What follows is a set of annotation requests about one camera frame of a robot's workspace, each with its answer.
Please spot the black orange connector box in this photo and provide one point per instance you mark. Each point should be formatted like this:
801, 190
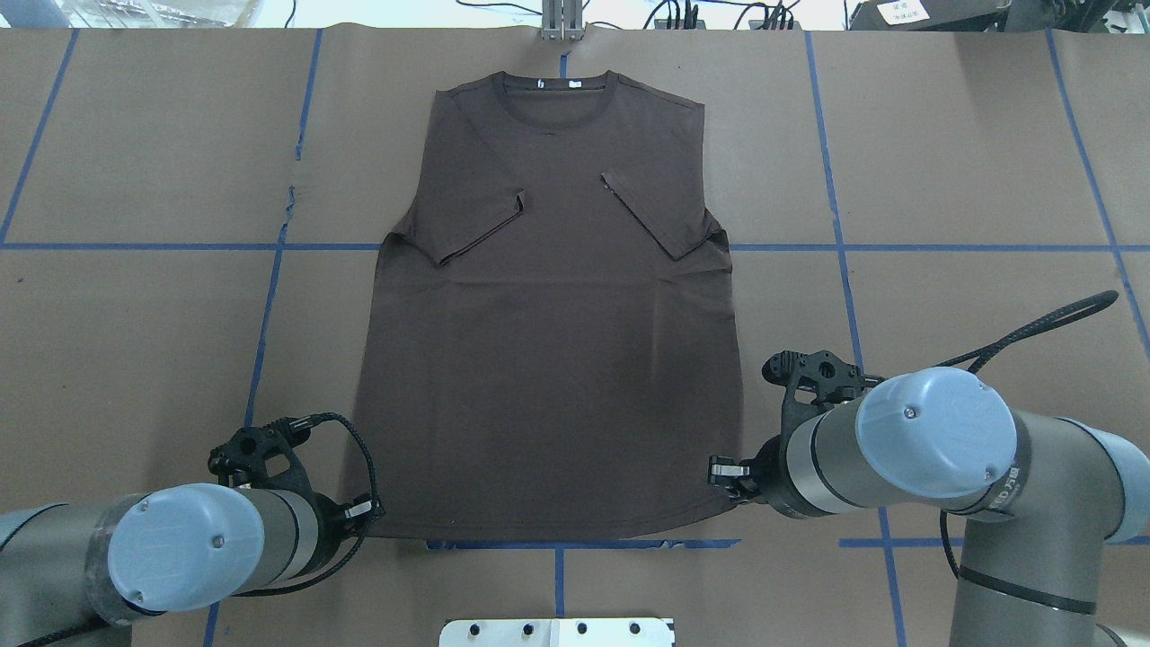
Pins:
774, 17
675, 16

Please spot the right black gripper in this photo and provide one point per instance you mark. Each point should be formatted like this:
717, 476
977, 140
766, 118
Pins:
769, 474

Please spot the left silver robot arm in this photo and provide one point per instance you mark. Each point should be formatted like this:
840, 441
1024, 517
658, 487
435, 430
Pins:
85, 574

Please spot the dark brown t-shirt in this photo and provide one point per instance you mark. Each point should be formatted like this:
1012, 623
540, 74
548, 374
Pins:
552, 351

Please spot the white pedestal column base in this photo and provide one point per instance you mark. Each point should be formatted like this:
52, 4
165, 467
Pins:
578, 631

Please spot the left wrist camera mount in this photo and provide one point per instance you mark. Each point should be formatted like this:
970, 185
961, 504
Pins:
264, 457

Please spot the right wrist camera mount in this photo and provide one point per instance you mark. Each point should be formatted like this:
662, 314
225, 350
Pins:
814, 384

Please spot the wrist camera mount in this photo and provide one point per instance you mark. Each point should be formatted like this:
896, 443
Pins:
264, 457
814, 384

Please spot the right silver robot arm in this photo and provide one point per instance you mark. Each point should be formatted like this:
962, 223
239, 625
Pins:
1040, 496

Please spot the far black orange connector box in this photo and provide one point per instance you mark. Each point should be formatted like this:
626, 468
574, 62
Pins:
675, 16

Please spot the aluminium frame post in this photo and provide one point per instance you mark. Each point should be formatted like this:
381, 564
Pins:
562, 20

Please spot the near black orange connector box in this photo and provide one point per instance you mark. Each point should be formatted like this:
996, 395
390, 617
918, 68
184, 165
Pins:
774, 17

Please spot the black box white label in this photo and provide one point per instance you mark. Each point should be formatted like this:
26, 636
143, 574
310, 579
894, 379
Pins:
944, 16

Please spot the clear plastic bag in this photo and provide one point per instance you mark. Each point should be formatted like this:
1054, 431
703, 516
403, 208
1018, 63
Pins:
160, 14

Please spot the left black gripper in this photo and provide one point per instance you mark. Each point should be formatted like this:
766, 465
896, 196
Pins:
329, 524

